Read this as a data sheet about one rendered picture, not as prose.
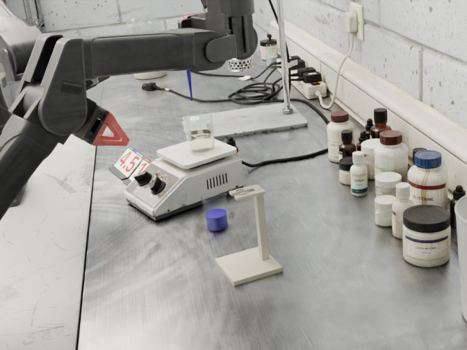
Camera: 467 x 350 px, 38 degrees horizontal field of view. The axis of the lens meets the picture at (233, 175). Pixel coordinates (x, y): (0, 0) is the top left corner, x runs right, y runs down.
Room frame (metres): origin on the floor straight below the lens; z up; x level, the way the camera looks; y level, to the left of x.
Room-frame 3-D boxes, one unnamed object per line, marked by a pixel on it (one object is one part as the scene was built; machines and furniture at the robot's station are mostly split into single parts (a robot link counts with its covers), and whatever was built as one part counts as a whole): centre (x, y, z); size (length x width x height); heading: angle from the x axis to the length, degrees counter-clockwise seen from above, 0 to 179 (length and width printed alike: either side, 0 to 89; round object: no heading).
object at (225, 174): (1.21, 0.09, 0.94); 0.22 x 0.13 x 0.08; 121
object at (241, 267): (0.90, -0.01, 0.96); 0.08 x 0.08 x 0.13; 20
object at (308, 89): (1.98, -0.23, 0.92); 0.40 x 0.06 x 0.04; 7
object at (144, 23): (2.30, 0.25, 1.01); 0.14 x 0.14 x 0.21
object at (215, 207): (1.06, 0.04, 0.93); 0.04 x 0.04 x 0.06
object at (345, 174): (1.19, -0.22, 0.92); 0.04 x 0.04 x 0.04
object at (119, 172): (1.38, 0.23, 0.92); 0.09 x 0.06 x 0.04; 26
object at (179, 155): (1.22, 0.07, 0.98); 0.12 x 0.12 x 0.01; 31
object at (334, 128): (1.32, -0.23, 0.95); 0.06 x 0.06 x 0.10
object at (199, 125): (1.21, 0.05, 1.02); 0.06 x 0.05 x 0.08; 161
